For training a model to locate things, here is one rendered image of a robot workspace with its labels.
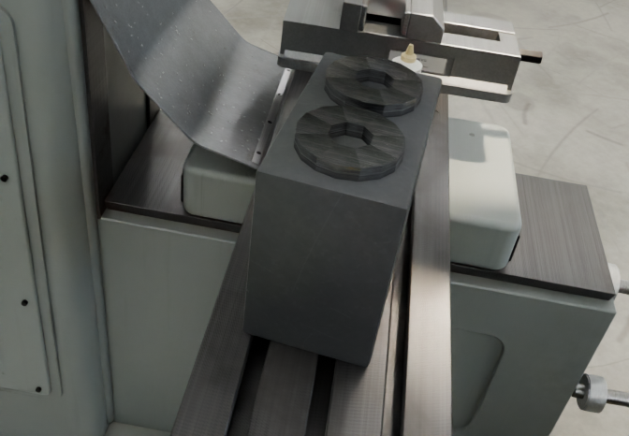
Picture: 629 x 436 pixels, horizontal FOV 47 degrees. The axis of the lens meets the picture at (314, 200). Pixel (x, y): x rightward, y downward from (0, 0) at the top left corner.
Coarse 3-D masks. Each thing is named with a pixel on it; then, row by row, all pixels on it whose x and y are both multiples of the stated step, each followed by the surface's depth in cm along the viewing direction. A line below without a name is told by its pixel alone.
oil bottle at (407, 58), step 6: (408, 48) 94; (402, 54) 94; (408, 54) 94; (414, 54) 94; (396, 60) 95; (402, 60) 94; (408, 60) 94; (414, 60) 94; (408, 66) 94; (414, 66) 94; (420, 66) 95; (420, 72) 95
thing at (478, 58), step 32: (320, 0) 112; (352, 0) 102; (288, 32) 106; (320, 32) 105; (352, 32) 104; (384, 32) 105; (448, 32) 111; (480, 32) 111; (512, 32) 110; (288, 64) 107; (448, 64) 106; (480, 64) 105; (512, 64) 105; (480, 96) 107
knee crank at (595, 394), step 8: (584, 376) 121; (592, 376) 120; (600, 376) 120; (584, 384) 120; (592, 384) 118; (600, 384) 118; (576, 392) 119; (584, 392) 119; (592, 392) 118; (600, 392) 118; (608, 392) 120; (616, 392) 120; (624, 392) 120; (584, 400) 119; (592, 400) 118; (600, 400) 118; (608, 400) 119; (616, 400) 119; (624, 400) 119; (584, 408) 119; (592, 408) 118; (600, 408) 118
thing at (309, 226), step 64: (320, 64) 70; (384, 64) 69; (320, 128) 59; (384, 128) 60; (256, 192) 57; (320, 192) 55; (384, 192) 55; (256, 256) 61; (320, 256) 59; (384, 256) 57; (256, 320) 65; (320, 320) 63
